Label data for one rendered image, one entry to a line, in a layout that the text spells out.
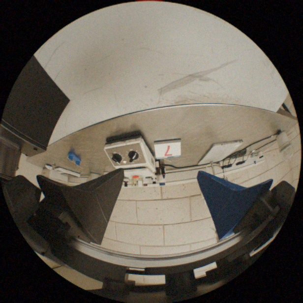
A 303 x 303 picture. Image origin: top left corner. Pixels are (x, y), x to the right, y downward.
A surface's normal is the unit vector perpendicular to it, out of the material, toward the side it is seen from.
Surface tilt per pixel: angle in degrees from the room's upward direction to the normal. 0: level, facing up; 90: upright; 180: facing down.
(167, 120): 0
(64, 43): 0
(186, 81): 0
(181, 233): 90
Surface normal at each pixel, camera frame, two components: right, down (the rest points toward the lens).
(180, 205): -0.20, -0.38
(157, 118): 0.05, 0.92
